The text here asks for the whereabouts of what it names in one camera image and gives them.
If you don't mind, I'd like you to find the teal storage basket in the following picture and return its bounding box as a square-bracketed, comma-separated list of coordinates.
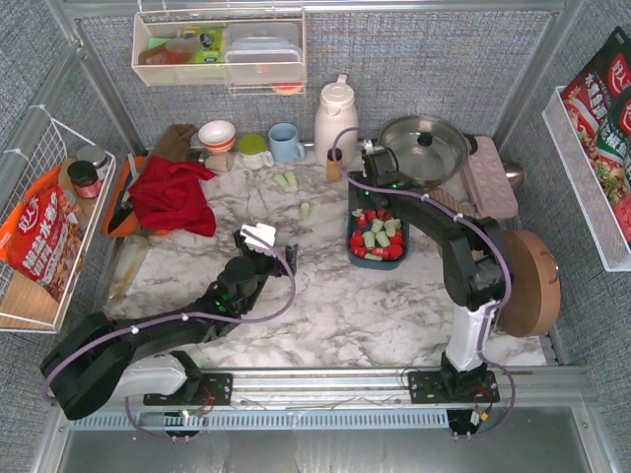
[346, 212, 409, 271]

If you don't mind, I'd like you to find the red cloth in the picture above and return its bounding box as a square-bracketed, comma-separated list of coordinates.
[129, 155, 217, 237]

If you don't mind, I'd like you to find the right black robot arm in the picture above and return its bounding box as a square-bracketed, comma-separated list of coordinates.
[346, 147, 513, 397]

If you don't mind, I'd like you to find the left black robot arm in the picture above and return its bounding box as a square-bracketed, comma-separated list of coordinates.
[40, 231, 299, 420]

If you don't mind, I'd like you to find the orange spice bottle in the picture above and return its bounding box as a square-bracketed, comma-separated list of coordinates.
[326, 148, 342, 182]

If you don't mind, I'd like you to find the white thermos jug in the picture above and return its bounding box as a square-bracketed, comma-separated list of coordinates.
[314, 74, 359, 168]

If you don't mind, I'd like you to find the striped pink cloth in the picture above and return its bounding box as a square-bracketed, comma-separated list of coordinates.
[429, 188, 481, 219]

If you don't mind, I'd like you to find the stainless steel pot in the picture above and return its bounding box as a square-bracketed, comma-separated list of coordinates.
[379, 115, 478, 188]

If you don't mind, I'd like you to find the blue mug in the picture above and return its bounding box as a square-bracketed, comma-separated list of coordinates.
[268, 123, 306, 164]

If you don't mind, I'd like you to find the glass pepper grinder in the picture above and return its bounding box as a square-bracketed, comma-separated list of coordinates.
[199, 153, 234, 172]

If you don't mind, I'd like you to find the green lidded cup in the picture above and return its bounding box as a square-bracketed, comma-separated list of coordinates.
[238, 134, 274, 170]

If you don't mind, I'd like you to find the pink egg tray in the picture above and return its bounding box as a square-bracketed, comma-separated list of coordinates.
[461, 134, 519, 220]

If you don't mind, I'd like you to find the orange tray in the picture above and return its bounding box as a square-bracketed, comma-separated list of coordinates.
[101, 161, 140, 237]

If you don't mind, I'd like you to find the white orange striped bowl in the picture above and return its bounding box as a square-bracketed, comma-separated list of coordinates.
[198, 120, 236, 152]

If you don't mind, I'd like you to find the brown cloth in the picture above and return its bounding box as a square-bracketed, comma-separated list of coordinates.
[152, 124, 198, 163]

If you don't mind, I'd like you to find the clear plastic food container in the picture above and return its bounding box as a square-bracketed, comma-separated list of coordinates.
[223, 22, 303, 84]

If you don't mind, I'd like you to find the dark lidded jar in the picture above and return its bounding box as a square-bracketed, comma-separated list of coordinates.
[67, 161, 102, 199]

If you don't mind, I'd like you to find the silver lidded jar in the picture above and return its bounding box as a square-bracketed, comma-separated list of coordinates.
[77, 145, 107, 169]

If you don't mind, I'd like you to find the round wooden board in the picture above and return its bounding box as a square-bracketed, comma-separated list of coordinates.
[498, 230, 561, 338]

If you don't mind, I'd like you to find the green packaged item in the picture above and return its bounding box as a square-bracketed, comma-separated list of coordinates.
[177, 26, 226, 64]

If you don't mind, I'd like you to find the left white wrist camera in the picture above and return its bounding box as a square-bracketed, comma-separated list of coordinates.
[240, 223, 276, 254]

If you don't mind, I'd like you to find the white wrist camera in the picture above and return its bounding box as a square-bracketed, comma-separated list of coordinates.
[362, 139, 375, 154]
[240, 223, 276, 254]

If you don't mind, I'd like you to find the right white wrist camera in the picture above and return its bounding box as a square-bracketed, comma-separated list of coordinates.
[362, 139, 375, 154]

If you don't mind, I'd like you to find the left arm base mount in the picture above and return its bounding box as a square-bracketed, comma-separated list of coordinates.
[143, 372, 234, 407]

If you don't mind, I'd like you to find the cream wall basket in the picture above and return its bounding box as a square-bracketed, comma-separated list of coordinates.
[131, 7, 307, 95]

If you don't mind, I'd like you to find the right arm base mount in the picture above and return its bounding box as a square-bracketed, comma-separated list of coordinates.
[406, 367, 501, 404]

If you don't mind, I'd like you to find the white wire basket right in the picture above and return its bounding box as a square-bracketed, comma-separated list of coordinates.
[541, 86, 630, 272]

